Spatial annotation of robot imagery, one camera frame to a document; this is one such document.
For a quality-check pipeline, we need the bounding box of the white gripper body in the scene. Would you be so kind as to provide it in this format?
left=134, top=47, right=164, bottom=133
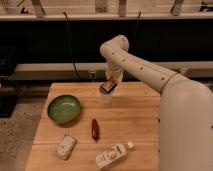
left=105, top=63, right=123, bottom=84

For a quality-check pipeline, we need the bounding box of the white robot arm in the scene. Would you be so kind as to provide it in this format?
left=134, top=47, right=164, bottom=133
left=100, top=35, right=213, bottom=171

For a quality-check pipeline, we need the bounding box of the red chili pepper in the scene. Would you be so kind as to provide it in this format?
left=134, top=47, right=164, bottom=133
left=92, top=119, right=99, bottom=140

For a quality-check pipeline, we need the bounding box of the green bowl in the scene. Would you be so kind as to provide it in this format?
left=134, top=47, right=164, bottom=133
left=47, top=95, right=81, bottom=124

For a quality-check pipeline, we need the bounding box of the white plastic bottle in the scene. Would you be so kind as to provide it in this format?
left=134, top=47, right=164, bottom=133
left=95, top=142, right=134, bottom=169

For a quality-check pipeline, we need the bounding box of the white rectangular box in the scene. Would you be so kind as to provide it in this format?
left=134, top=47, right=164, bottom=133
left=56, top=135, right=77, bottom=160

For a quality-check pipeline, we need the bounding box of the wall power outlet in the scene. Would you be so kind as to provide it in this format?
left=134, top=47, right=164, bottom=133
left=88, top=70, right=96, bottom=81

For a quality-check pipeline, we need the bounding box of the black cable right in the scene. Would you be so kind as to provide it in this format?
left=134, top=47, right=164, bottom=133
left=131, top=10, right=143, bottom=48

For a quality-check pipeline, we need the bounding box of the black cable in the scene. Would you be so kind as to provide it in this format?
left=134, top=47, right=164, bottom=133
left=131, top=10, right=143, bottom=48
left=62, top=11, right=82, bottom=81

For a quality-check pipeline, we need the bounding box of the black cable left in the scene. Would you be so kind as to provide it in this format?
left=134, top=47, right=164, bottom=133
left=62, top=11, right=82, bottom=81

